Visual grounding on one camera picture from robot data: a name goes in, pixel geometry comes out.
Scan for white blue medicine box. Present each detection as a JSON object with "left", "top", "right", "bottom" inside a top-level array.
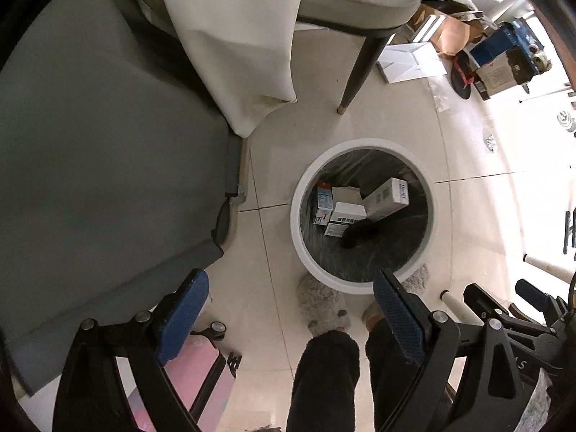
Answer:
[{"left": 324, "top": 206, "right": 366, "bottom": 238}]

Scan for white carton box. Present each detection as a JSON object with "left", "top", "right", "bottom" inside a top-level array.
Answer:
[{"left": 332, "top": 187, "right": 363, "bottom": 211}]

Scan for grey sofa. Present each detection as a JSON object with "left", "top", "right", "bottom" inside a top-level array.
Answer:
[{"left": 1, "top": 0, "right": 241, "bottom": 394}]

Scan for grey upholstered chair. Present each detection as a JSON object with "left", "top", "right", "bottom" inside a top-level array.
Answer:
[{"left": 297, "top": 0, "right": 421, "bottom": 115}]

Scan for cream white cloth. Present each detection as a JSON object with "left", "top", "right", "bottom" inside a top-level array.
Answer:
[{"left": 163, "top": 0, "right": 301, "bottom": 138}]

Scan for long white medicine box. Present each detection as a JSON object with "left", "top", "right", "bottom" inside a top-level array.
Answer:
[{"left": 363, "top": 177, "right": 409, "bottom": 221}]

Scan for black trouser leg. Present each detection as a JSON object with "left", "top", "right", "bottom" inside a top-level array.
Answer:
[{"left": 286, "top": 330, "right": 360, "bottom": 431}]

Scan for grey fluffy slipper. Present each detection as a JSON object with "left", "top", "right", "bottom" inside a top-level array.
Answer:
[{"left": 297, "top": 274, "right": 351, "bottom": 337}]

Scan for small blue white carton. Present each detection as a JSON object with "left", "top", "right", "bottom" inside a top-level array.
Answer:
[{"left": 314, "top": 183, "right": 334, "bottom": 226}]

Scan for pink suitcase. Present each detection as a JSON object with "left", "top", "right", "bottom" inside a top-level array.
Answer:
[{"left": 128, "top": 321, "right": 243, "bottom": 432}]

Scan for white round trash bin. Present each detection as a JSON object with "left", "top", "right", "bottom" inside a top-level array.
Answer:
[{"left": 290, "top": 139, "right": 437, "bottom": 294}]

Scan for brown cardboard box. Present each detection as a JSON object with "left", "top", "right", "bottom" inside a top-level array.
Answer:
[{"left": 408, "top": 4, "right": 483, "bottom": 57}]

